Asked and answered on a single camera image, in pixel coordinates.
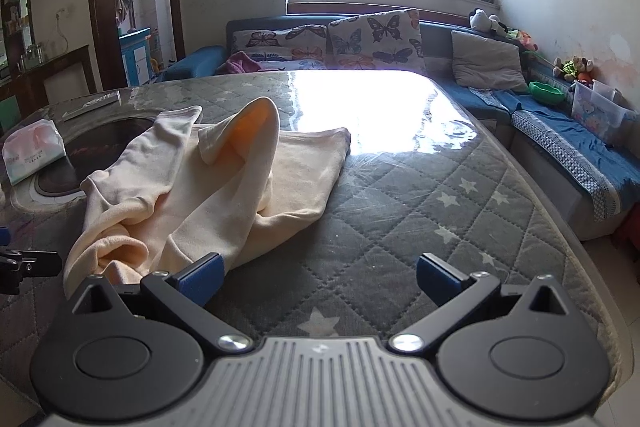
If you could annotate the dark wooden cabinet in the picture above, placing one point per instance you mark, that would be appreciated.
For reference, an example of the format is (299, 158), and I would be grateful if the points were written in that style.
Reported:
(25, 64)

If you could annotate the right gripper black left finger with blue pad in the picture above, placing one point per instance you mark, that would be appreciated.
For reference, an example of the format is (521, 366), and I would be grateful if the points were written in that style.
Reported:
(179, 300)

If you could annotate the pink white tissue pack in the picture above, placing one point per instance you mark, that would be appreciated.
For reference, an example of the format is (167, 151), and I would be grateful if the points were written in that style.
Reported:
(29, 149)

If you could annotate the clear plastic storage box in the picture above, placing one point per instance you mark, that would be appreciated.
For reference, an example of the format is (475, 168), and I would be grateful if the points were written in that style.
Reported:
(610, 122)

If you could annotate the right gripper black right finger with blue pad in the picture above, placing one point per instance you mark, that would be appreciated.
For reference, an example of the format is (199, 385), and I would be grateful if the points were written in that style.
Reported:
(459, 298)

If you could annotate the plush toys on sofa ledge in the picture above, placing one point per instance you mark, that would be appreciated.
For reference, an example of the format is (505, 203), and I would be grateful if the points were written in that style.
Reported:
(575, 69)

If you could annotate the butterfly print pillow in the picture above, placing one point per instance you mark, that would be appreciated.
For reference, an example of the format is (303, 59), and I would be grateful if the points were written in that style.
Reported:
(379, 41)
(301, 47)

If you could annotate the magenta cloth on sofa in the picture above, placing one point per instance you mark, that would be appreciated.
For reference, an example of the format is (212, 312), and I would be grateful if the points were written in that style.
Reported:
(238, 63)

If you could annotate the blue white small cabinet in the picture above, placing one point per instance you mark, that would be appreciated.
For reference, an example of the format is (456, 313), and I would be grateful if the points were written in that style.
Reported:
(136, 56)

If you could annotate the silver remote control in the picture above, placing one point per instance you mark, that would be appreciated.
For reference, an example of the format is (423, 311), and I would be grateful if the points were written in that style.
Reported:
(101, 101)

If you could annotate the round black table stove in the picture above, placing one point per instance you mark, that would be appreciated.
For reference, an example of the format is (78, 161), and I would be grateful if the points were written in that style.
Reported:
(94, 149)

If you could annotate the right butterfly print pillow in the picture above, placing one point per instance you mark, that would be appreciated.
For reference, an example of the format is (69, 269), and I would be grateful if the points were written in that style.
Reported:
(379, 41)

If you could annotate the blue corner sofa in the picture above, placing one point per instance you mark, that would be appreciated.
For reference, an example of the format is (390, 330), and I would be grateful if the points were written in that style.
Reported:
(593, 184)

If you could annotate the grey plain cushion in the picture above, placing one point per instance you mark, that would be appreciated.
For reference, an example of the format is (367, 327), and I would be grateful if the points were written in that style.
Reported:
(485, 63)

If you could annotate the left butterfly print pillow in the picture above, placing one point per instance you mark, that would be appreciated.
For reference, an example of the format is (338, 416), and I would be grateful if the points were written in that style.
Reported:
(301, 47)

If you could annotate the green plastic bowl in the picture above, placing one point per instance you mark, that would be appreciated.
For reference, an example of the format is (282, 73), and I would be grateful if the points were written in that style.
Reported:
(546, 94)

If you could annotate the panda plush toy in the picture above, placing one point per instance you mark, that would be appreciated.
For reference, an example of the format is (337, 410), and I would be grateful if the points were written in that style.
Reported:
(481, 21)

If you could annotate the cream beige garment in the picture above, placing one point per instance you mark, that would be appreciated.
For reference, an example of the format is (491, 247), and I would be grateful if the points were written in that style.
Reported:
(182, 190)

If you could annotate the grey quilted star table cover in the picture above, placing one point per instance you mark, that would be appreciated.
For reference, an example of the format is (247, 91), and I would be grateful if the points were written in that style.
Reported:
(422, 176)

